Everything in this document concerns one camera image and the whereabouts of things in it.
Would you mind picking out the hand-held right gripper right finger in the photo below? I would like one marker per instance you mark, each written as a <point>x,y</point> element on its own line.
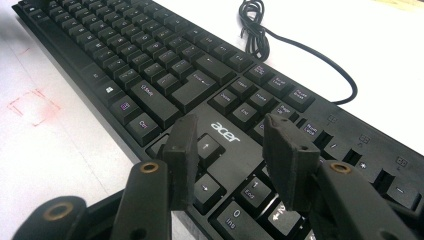
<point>290,160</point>

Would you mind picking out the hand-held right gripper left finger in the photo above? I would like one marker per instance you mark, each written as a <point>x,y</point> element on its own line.
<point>181,160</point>

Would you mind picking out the black computer keyboard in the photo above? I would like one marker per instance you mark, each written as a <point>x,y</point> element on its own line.
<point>166,76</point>

